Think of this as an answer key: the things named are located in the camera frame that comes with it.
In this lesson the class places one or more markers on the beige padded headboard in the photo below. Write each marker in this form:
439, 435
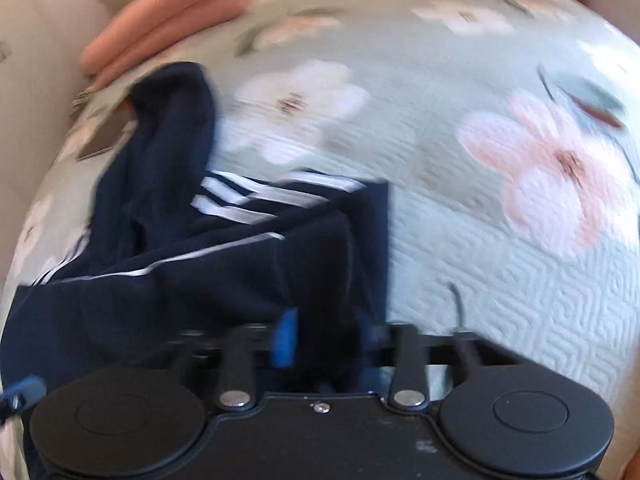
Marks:
40, 25

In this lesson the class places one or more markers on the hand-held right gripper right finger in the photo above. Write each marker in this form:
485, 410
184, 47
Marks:
374, 336

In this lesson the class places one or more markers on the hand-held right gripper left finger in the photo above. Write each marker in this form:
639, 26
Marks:
286, 342

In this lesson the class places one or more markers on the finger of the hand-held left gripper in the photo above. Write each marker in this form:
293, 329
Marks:
24, 390

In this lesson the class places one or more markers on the green floral quilted bedspread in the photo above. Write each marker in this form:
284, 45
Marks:
450, 125

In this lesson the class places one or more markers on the navy white-striped track jacket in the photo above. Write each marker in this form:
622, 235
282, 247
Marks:
165, 280

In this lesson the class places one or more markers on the folded pink cloth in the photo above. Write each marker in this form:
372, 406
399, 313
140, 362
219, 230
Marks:
165, 15

